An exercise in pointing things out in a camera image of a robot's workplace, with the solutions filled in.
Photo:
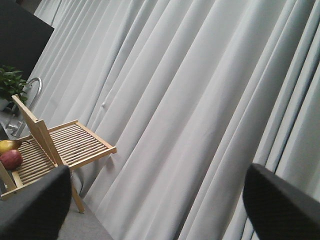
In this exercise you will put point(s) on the wooden slatted rack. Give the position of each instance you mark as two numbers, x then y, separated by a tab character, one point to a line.
70	144

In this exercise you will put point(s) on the grey pleated curtain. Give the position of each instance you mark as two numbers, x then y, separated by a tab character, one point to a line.
191	92

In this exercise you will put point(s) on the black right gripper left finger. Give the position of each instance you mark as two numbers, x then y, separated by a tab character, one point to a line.
39	211

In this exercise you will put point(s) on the green potted plant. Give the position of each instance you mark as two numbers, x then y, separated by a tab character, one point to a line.
11	83

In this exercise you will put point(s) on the red apple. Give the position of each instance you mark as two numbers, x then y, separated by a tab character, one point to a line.
11	159

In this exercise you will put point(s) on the dark wall panel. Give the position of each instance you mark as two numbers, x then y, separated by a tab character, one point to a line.
23	37

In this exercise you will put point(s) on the yellow pear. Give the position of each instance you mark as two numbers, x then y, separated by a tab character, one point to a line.
7	145

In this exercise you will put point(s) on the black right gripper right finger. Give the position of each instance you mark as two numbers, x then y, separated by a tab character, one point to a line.
276	209

